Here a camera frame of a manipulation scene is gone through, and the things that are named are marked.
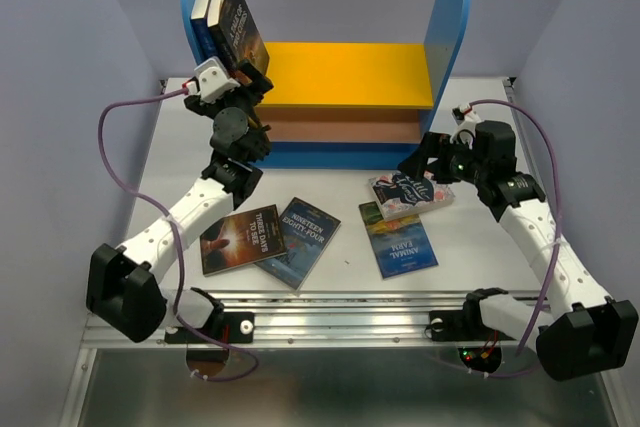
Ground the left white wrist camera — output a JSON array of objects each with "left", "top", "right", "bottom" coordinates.
[{"left": 183, "top": 57, "right": 240, "bottom": 103}]

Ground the A Tale of Two Cities book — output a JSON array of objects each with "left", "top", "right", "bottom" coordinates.
[{"left": 207, "top": 0, "right": 270, "bottom": 75}]

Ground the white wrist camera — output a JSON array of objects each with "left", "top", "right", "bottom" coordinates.
[
  {"left": 183, "top": 57, "right": 240, "bottom": 103},
  {"left": 451, "top": 103, "right": 482, "bottom": 146}
]

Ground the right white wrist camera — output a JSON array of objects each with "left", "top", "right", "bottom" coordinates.
[{"left": 451, "top": 103, "right": 482, "bottom": 146}]

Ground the Three Days to See book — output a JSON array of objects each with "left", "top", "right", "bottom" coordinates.
[{"left": 200, "top": 205, "right": 286, "bottom": 276}]

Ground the Nineteen Eighty-Four book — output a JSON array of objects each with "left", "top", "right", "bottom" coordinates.
[{"left": 256, "top": 197, "right": 341, "bottom": 290}]

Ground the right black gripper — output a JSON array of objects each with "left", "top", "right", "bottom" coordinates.
[{"left": 395, "top": 132, "right": 488, "bottom": 186}]

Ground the aluminium mounting rail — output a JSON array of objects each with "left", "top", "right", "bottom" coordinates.
[{"left": 82, "top": 289, "right": 612, "bottom": 348}]

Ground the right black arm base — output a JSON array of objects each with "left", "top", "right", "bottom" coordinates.
[{"left": 420, "top": 309, "right": 495, "bottom": 342}]

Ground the blue and yellow bookshelf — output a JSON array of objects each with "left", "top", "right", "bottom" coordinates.
[{"left": 181, "top": 0, "right": 471, "bottom": 170}]

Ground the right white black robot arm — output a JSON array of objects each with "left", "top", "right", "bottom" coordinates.
[{"left": 398, "top": 121, "right": 639, "bottom": 381}]

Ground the Animal Farm book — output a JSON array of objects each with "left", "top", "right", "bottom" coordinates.
[{"left": 358, "top": 202, "right": 438, "bottom": 279}]

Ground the Little Women book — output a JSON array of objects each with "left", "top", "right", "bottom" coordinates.
[{"left": 369, "top": 171, "right": 455, "bottom": 220}]

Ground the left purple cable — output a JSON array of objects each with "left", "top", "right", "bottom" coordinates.
[{"left": 97, "top": 86, "right": 260, "bottom": 383}]

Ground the Jane Eyre book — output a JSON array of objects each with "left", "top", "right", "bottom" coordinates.
[{"left": 190, "top": 0, "right": 218, "bottom": 62}]

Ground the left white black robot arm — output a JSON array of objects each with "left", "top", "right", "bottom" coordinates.
[{"left": 86, "top": 58, "right": 273, "bottom": 343}]

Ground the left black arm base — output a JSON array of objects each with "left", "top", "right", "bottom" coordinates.
[{"left": 164, "top": 311, "right": 255, "bottom": 345}]

